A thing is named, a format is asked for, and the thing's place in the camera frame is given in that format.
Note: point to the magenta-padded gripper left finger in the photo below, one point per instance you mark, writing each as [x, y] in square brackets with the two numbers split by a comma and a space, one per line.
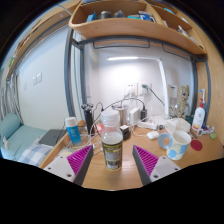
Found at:
[58, 165]

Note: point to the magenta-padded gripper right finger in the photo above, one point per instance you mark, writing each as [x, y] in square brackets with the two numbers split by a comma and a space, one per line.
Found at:
[163, 166]

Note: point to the clear plastic drink bottle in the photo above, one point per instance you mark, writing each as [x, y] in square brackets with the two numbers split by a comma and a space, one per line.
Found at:
[112, 146]

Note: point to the grey laptop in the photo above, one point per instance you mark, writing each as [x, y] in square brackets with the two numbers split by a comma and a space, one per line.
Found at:
[50, 137]

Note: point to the white earbuds case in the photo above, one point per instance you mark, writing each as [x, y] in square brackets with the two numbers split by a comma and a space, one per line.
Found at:
[153, 135]

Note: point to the blue tube bottle white cap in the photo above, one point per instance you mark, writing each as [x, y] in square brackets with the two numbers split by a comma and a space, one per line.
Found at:
[73, 131]

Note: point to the flat round red coaster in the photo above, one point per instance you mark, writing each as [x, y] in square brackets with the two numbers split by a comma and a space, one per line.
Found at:
[196, 145]

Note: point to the bed with checked bedding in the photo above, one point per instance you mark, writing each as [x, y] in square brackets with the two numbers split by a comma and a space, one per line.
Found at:
[23, 140]

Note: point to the white plastic bag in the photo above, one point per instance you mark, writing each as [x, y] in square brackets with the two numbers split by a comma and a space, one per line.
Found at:
[178, 125]

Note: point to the white power strip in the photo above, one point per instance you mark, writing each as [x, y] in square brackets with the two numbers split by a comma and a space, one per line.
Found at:
[147, 125]

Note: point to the black charger block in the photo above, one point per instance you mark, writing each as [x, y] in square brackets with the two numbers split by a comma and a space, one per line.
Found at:
[125, 132]

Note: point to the black electric shaver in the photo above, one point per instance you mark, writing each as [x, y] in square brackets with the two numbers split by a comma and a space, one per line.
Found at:
[88, 118]

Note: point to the white charger block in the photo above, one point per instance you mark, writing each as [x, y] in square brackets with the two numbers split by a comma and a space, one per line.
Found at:
[134, 116]

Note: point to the small green pack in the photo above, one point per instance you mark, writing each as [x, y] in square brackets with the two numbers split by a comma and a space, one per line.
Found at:
[213, 136]

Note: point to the white pump bottle red top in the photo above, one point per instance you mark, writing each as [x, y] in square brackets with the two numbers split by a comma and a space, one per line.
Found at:
[198, 118]

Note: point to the brown tree figure toy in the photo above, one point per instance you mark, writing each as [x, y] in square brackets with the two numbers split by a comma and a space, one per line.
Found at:
[183, 100]

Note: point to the striped curtain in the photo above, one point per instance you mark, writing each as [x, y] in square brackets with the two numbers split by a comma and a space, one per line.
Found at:
[10, 100]

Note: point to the clear squeeze bottle blue tip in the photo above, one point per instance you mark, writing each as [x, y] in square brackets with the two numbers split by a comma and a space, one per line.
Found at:
[202, 93]

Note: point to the white desk lamp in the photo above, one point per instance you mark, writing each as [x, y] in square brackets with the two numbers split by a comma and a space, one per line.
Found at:
[162, 80]

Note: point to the wooden shelf unit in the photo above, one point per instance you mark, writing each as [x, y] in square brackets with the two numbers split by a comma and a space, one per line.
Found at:
[133, 28]

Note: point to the white wall-mounted box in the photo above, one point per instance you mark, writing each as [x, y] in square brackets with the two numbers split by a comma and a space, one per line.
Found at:
[172, 90]

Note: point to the white wall outlet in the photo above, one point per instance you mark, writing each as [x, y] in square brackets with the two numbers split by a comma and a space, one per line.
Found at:
[130, 89]
[146, 91]

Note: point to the white wall switch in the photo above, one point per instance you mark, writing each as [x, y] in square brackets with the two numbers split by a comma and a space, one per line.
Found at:
[37, 78]

